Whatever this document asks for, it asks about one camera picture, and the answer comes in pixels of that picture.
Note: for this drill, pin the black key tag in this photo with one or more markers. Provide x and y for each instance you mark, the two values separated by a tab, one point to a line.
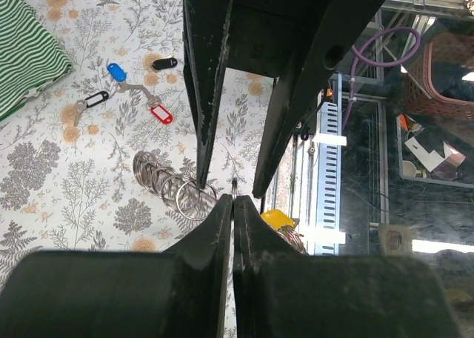
164	64

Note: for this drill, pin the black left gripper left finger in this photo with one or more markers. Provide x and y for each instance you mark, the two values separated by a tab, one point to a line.
179	292

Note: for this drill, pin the key with red tag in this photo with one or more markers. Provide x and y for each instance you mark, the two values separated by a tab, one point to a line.
156	107

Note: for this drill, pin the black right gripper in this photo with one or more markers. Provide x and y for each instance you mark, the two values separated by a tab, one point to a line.
300	41

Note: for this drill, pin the key with blue tag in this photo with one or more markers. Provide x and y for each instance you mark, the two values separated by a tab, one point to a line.
119	75

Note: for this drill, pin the brown woven basket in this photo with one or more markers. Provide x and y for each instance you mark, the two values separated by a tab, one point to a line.
435	84

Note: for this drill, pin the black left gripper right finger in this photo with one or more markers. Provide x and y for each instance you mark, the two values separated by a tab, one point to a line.
280	292

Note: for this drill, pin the yellow key tag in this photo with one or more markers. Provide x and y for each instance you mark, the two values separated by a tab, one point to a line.
277	219

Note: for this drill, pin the floral tablecloth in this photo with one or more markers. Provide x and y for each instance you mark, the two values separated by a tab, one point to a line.
72	187

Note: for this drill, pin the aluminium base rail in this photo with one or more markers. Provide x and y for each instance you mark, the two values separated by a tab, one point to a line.
339	176

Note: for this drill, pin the green white striped cloth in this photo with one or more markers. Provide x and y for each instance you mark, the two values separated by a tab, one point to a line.
31	57

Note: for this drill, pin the key with black tag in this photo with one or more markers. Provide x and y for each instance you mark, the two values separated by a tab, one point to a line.
89	102

